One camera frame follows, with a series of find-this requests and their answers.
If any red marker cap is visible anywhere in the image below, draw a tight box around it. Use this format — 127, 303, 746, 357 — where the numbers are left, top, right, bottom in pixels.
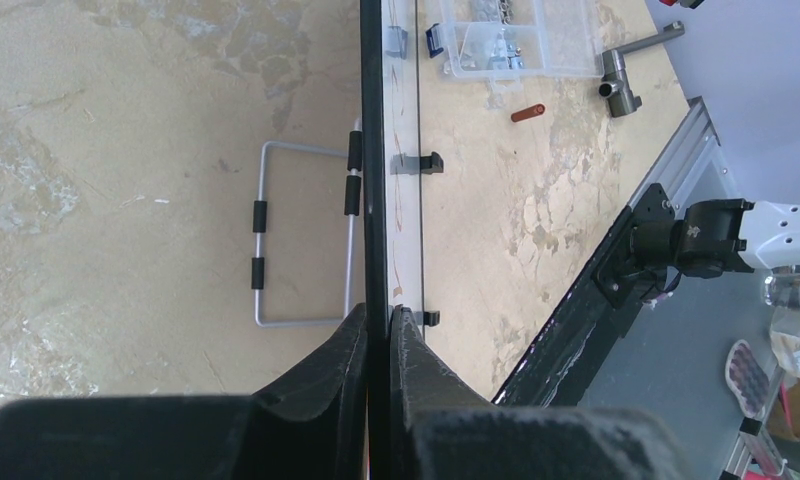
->
510, 103, 546, 123

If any aluminium extrusion rail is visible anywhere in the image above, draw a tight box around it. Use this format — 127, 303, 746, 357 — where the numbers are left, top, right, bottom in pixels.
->
628, 96, 720, 219

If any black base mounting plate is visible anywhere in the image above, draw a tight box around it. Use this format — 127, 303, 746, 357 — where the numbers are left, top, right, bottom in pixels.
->
493, 183, 675, 407

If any patterned oval object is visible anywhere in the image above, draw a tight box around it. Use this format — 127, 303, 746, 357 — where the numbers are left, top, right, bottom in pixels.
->
724, 339, 770, 418

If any clear plastic screw box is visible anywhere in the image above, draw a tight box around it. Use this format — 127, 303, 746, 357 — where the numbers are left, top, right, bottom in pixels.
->
425, 0, 602, 91

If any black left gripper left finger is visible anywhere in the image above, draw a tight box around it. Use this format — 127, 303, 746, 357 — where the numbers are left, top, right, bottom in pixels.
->
0, 305, 368, 479

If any white whiteboard black frame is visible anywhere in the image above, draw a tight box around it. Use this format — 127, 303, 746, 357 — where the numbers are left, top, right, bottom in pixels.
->
360, 1, 426, 479

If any clear plastic bag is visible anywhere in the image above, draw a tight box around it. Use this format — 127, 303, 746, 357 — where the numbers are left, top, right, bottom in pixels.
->
762, 272, 800, 380

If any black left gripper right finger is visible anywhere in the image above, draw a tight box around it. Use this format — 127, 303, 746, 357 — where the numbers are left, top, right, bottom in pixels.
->
390, 306, 689, 479

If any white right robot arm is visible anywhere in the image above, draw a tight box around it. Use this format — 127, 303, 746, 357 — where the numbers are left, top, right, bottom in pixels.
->
629, 198, 800, 279

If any black metal clamp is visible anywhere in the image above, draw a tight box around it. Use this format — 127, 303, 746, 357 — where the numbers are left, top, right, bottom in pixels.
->
598, 21, 686, 119

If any grey wire whiteboard stand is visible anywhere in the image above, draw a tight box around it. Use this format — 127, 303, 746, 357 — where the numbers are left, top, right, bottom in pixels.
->
250, 124, 363, 329

